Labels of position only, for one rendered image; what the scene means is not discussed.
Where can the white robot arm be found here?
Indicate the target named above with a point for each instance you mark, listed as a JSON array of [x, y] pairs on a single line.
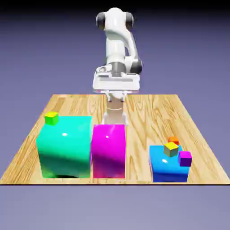
[[115, 48]]

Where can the small lime green cube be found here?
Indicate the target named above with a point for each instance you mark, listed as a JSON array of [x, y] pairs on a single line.
[[51, 118]]

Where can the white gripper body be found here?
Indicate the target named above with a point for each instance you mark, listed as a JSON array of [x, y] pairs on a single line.
[[116, 84]]

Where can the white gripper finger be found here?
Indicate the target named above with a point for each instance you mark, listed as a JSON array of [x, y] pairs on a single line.
[[122, 96], [108, 97]]

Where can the small purple cube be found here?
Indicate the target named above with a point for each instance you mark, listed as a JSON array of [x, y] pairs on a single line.
[[185, 158]]

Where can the large blue box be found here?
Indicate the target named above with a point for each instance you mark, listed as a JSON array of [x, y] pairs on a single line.
[[167, 167]]

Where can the small orange cube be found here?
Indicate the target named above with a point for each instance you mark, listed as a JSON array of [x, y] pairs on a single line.
[[173, 139]]

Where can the small yellow cube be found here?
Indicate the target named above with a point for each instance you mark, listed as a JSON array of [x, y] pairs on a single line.
[[171, 149]]

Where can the large teal box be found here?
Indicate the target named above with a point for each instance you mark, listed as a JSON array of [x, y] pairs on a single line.
[[64, 145]]

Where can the large magenta box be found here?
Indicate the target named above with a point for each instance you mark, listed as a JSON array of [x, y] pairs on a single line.
[[108, 151]]

